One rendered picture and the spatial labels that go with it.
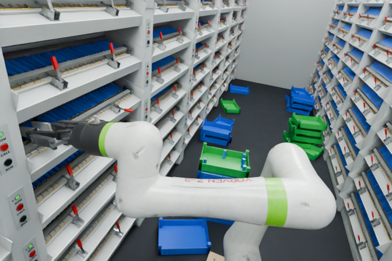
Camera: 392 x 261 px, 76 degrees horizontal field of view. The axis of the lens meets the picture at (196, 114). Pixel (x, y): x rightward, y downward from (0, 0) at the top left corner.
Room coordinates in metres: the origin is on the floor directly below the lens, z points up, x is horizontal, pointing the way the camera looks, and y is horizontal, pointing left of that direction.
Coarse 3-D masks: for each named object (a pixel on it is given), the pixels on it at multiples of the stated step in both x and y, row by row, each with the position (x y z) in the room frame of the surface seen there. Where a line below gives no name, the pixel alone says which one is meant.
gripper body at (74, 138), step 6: (78, 126) 0.55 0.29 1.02; (84, 126) 0.54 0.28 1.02; (72, 132) 0.53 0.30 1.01; (78, 132) 0.53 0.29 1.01; (60, 138) 0.55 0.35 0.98; (66, 138) 0.53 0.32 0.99; (72, 138) 0.53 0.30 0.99; (78, 138) 0.52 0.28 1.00; (66, 144) 0.53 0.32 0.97; (72, 144) 0.53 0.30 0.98; (78, 144) 0.52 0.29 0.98
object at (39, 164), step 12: (120, 84) 1.12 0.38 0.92; (132, 84) 1.10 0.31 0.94; (132, 96) 1.09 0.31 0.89; (108, 108) 0.92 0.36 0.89; (132, 108) 1.03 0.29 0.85; (108, 120) 0.85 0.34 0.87; (24, 144) 0.60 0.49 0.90; (36, 156) 0.57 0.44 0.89; (48, 156) 0.59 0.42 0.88; (60, 156) 0.61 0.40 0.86; (36, 168) 0.53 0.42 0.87; (48, 168) 0.58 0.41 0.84
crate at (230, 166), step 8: (208, 152) 1.41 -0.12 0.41; (216, 152) 1.40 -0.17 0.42; (232, 152) 1.39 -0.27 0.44; (240, 152) 1.39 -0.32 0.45; (248, 152) 1.37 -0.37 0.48; (200, 160) 1.22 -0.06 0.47; (208, 160) 1.32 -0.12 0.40; (216, 160) 1.33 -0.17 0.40; (224, 160) 1.34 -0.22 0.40; (232, 160) 1.36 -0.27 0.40; (240, 160) 1.37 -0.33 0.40; (248, 160) 1.31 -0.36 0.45; (200, 168) 1.22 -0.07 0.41; (208, 168) 1.21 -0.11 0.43; (216, 168) 1.21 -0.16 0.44; (224, 168) 1.20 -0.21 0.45; (232, 168) 1.27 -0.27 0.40; (240, 168) 1.28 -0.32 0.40; (248, 168) 1.19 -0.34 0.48; (232, 176) 1.20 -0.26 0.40; (240, 176) 1.19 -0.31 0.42
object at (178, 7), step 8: (160, 0) 1.43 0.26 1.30; (168, 0) 1.54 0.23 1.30; (176, 0) 1.69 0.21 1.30; (184, 0) 1.79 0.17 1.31; (160, 8) 1.34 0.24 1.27; (168, 8) 1.35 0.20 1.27; (176, 8) 1.56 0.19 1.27; (184, 8) 1.59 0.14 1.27; (192, 8) 1.77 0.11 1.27; (160, 16) 1.27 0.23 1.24; (168, 16) 1.36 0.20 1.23; (176, 16) 1.48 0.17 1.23; (184, 16) 1.61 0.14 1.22
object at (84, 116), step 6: (126, 90) 1.07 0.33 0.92; (114, 96) 0.99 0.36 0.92; (120, 96) 1.00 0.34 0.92; (108, 102) 0.93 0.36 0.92; (114, 102) 0.96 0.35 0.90; (96, 108) 0.86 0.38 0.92; (102, 108) 0.88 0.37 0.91; (84, 114) 0.80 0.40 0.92; (90, 114) 0.81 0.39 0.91; (96, 114) 0.84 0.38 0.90; (72, 120) 0.74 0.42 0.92; (78, 120) 0.75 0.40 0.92; (84, 120) 0.78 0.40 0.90; (30, 144) 0.58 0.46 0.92; (36, 144) 0.59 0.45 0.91; (24, 150) 0.55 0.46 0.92; (30, 150) 0.57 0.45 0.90; (42, 150) 0.59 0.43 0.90
